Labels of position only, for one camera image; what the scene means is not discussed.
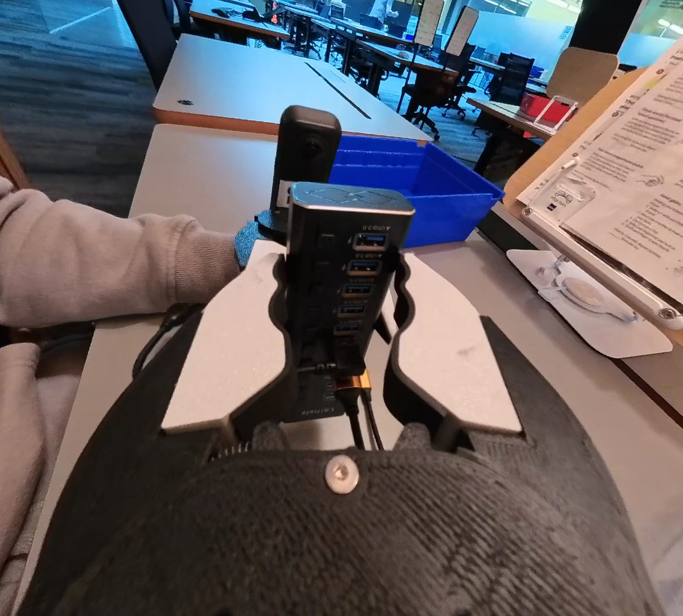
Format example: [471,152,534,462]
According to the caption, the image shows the person's grey sweatshirt torso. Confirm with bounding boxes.
[0,328,99,574]

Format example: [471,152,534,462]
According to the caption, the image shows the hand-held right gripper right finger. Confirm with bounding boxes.
[383,251,524,441]

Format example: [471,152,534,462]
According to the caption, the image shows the person's left forearm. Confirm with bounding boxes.
[0,175,242,328]

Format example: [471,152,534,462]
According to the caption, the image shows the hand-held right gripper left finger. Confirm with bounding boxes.
[160,252,297,435]

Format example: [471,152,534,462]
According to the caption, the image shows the blue plastic bin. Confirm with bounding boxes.
[331,135,505,248]

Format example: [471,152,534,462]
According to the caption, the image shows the background office desks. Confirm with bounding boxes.
[189,0,582,147]

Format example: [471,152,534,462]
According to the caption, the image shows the black office chair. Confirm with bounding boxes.
[90,0,178,89]

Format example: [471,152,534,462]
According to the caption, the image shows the black cable with gold plug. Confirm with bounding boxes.
[315,338,386,452]

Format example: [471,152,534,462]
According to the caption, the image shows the long black USB hub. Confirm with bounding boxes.
[285,182,416,423]

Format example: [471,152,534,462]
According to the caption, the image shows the light grey desk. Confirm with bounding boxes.
[11,124,683,616]

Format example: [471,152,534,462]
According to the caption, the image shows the red box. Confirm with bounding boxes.
[520,93,578,127]

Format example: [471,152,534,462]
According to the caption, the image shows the document stand with papers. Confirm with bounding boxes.
[504,37,683,347]

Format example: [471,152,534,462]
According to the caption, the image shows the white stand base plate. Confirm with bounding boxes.
[506,249,674,359]

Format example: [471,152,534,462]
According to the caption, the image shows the neighbouring white desk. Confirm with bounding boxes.
[153,33,434,143]

